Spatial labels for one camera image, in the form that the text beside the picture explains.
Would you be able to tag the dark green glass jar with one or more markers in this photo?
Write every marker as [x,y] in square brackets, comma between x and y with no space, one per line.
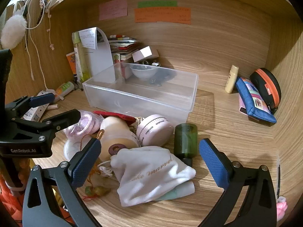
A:
[186,143]

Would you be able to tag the white bowl of trinkets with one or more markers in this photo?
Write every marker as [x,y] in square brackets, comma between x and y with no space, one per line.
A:
[145,69]

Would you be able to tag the cream lotion tube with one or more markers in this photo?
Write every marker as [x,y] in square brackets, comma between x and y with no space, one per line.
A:
[233,74]

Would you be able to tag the pink round timer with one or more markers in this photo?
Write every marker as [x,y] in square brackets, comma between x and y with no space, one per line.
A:
[154,130]

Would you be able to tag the blue fabric pencil pouch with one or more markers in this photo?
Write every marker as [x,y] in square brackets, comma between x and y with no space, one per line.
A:
[254,104]

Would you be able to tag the stack of books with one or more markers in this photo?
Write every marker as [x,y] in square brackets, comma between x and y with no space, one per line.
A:
[122,47]

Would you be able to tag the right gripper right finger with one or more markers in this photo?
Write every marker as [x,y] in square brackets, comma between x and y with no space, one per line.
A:
[259,205]

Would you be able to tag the yellow green spray bottle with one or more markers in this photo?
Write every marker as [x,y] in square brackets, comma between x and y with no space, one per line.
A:
[81,65]

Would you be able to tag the clear plastic storage bin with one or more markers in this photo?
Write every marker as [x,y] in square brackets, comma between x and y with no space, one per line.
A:
[129,95]

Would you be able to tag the pink coil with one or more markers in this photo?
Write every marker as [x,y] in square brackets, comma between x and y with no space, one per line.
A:
[88,124]

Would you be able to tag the white drawstring pouch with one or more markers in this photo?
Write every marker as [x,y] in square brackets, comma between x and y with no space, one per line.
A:
[148,174]

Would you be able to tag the white printed label tag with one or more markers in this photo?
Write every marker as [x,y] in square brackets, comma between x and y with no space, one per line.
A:
[35,114]

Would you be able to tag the black orange zip case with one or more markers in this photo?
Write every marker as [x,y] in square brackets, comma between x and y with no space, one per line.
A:
[268,87]

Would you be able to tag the white fluffy pompom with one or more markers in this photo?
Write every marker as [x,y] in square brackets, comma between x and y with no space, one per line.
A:
[13,31]

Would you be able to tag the small pink white box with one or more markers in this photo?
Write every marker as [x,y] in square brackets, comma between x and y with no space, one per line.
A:
[145,54]

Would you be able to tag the orange book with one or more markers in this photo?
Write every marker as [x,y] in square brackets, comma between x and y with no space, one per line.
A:
[71,58]

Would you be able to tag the white round container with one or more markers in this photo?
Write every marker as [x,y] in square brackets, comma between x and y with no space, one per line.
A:
[74,145]

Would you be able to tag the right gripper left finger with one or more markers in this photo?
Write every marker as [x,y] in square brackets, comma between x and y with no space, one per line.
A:
[40,207]

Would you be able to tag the green sticky note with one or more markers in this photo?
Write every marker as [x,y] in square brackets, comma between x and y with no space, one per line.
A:
[157,3]

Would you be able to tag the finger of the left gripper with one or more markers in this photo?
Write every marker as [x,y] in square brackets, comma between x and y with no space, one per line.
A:
[54,123]
[20,106]

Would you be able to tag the pink sticky note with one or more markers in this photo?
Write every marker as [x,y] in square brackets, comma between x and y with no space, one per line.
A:
[113,9]

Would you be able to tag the green orange tube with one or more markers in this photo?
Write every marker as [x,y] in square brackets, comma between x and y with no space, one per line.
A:
[63,90]

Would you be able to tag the black binder clips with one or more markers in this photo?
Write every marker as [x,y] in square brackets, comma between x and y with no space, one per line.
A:
[162,76]

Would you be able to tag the orange sticky note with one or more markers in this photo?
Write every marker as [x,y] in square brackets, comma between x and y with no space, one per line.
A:
[181,15]

